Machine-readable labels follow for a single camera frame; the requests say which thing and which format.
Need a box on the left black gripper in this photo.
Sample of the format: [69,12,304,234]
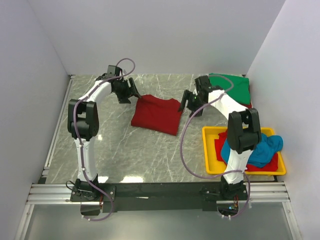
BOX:
[114,78,141,104]

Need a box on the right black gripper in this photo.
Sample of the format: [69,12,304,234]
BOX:
[177,90,206,119]

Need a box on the dark red t-shirt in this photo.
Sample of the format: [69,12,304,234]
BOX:
[131,94,182,136]

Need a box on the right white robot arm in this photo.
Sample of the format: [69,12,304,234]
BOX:
[178,74,262,200]

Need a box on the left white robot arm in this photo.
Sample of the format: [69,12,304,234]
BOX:
[67,65,141,201]

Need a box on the folded green t-shirt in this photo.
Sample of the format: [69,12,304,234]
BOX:
[209,73,251,106]

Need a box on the folded red t-shirt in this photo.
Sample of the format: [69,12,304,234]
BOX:
[242,85,253,109]

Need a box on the yellow plastic bin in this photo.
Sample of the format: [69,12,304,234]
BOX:
[202,126,287,176]

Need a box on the blue t-shirt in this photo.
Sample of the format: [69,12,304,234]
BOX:
[214,131,284,172]

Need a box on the bright red t-shirt in bin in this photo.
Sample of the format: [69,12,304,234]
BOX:
[214,132,284,172]

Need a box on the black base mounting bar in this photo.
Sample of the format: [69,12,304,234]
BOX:
[70,182,248,216]

